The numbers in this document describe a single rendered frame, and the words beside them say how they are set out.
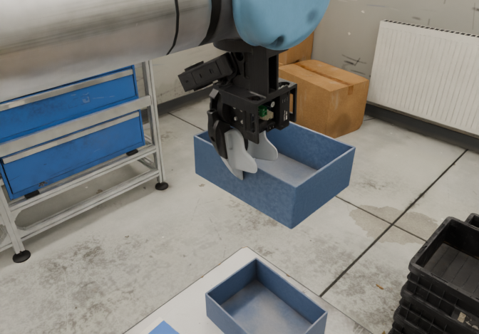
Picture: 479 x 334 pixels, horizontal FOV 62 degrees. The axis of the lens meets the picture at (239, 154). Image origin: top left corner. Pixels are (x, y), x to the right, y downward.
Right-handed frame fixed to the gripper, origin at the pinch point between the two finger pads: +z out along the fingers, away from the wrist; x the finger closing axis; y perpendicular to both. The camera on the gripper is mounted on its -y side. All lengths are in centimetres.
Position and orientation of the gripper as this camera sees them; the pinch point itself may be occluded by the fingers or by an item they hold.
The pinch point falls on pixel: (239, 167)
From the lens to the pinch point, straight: 57.3
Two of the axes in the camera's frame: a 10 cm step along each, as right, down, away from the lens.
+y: 7.0, 3.7, -6.2
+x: 7.2, -4.2, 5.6
